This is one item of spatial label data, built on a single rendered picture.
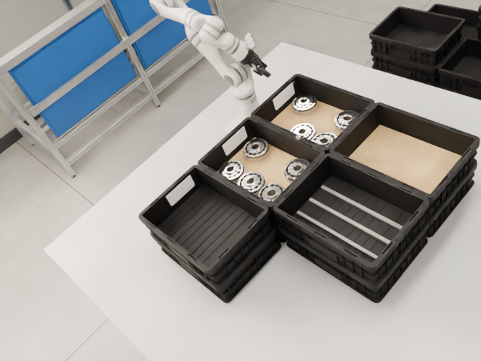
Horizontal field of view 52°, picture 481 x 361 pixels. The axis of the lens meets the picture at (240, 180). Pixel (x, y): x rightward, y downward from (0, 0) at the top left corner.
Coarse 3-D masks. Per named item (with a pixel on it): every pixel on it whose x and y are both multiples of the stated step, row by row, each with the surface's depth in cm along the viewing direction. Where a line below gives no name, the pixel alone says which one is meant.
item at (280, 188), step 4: (268, 184) 180; (272, 184) 179; (276, 184) 178; (280, 184) 178; (264, 188) 179; (276, 188) 177; (280, 188) 177; (284, 188) 176; (260, 192) 178; (264, 192) 178; (280, 192) 176; (260, 196) 177; (264, 196) 176; (276, 196) 175; (268, 200) 175; (272, 200) 174
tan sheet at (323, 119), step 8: (320, 104) 206; (288, 112) 207; (320, 112) 202; (328, 112) 201; (336, 112) 200; (272, 120) 207; (280, 120) 206; (288, 120) 204; (296, 120) 203; (304, 120) 202; (312, 120) 200; (320, 120) 199; (328, 120) 198; (288, 128) 201; (320, 128) 196; (328, 128) 195; (336, 136) 191
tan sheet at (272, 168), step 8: (240, 152) 199; (272, 152) 195; (280, 152) 193; (240, 160) 196; (264, 160) 193; (272, 160) 191; (280, 160) 190; (288, 160) 189; (248, 168) 192; (256, 168) 191; (264, 168) 190; (272, 168) 189; (280, 168) 188; (264, 176) 187; (272, 176) 186; (280, 176) 185; (288, 184) 181
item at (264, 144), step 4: (252, 140) 197; (256, 140) 197; (260, 140) 197; (264, 140) 195; (248, 144) 197; (264, 144) 194; (244, 148) 196; (248, 148) 195; (264, 148) 193; (248, 152) 194; (252, 152) 193; (256, 152) 192; (260, 152) 192; (264, 152) 191; (248, 156) 192; (252, 156) 191; (256, 156) 191
